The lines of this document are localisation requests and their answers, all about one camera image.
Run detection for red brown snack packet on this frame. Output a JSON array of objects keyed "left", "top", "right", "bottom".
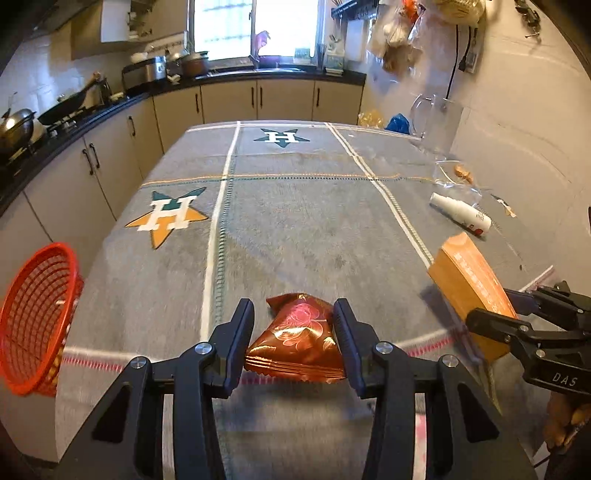
[{"left": 244, "top": 292, "right": 347, "bottom": 384}]

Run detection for blue plastic bag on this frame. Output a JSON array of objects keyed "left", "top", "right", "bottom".
[{"left": 385, "top": 112, "right": 411, "bottom": 136}]

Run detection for silver rice cooker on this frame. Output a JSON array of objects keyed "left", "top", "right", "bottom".
[{"left": 122, "top": 55, "right": 167, "bottom": 88}]

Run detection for clear bag with biscuit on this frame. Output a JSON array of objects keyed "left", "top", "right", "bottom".
[{"left": 431, "top": 157, "right": 483, "bottom": 204}]

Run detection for pale hanging plastic bag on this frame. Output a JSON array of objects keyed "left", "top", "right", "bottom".
[{"left": 434, "top": 0, "right": 485, "bottom": 26}]

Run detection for white plastic bottle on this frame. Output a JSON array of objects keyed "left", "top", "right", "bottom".
[{"left": 429, "top": 191, "right": 492, "bottom": 237}]

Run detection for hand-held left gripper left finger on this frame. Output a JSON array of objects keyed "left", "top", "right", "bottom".
[{"left": 55, "top": 298, "right": 256, "bottom": 480}]

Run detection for kitchen window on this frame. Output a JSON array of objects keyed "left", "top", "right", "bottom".
[{"left": 187, "top": 0, "right": 326, "bottom": 61}]

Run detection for small torn wrapper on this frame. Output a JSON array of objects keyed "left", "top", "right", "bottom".
[{"left": 489, "top": 194, "right": 518, "bottom": 219}]

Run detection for beige cabinets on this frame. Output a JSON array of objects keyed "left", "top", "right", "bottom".
[
  {"left": 69, "top": 0, "right": 153, "bottom": 61},
  {"left": 0, "top": 78, "right": 365, "bottom": 296}
]

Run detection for beige upper cabinets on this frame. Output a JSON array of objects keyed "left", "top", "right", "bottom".
[{"left": 69, "top": 0, "right": 153, "bottom": 61}]

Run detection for red plastic basket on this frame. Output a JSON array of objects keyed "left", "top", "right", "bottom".
[{"left": 0, "top": 242, "right": 85, "bottom": 398}]

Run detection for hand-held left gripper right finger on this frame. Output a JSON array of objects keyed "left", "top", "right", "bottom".
[{"left": 332, "top": 298, "right": 539, "bottom": 480}]

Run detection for black kitchen countertop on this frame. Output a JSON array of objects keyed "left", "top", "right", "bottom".
[{"left": 0, "top": 67, "right": 368, "bottom": 217}]

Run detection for beige lower cabinets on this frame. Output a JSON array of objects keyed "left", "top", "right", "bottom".
[{"left": 0, "top": 78, "right": 365, "bottom": 296}]

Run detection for brown cooking pot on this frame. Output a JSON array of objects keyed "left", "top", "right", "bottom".
[{"left": 180, "top": 51, "right": 211, "bottom": 78}]

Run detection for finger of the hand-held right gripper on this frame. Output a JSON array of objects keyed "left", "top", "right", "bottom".
[
  {"left": 465, "top": 308, "right": 536, "bottom": 356},
  {"left": 503, "top": 281, "right": 591, "bottom": 319}
]

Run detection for clear glass pitcher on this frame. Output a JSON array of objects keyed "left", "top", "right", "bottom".
[{"left": 410, "top": 92, "right": 464, "bottom": 155}]

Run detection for person's right hand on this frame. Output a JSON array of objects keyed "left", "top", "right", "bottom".
[{"left": 542, "top": 392, "right": 591, "bottom": 455}]

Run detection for steel wok with lid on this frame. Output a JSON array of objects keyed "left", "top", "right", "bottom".
[{"left": 0, "top": 108, "right": 38, "bottom": 153}]

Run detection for black power cable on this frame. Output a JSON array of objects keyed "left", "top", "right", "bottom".
[{"left": 445, "top": 23, "right": 478, "bottom": 100}]

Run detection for hanging plastic bag of food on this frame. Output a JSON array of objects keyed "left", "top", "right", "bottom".
[{"left": 367, "top": 0, "right": 423, "bottom": 75}]

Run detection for black frying pan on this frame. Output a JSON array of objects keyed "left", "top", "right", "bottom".
[{"left": 37, "top": 76, "right": 105, "bottom": 126}]

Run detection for orange cardboard box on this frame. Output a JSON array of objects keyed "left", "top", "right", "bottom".
[{"left": 427, "top": 232, "right": 520, "bottom": 363}]

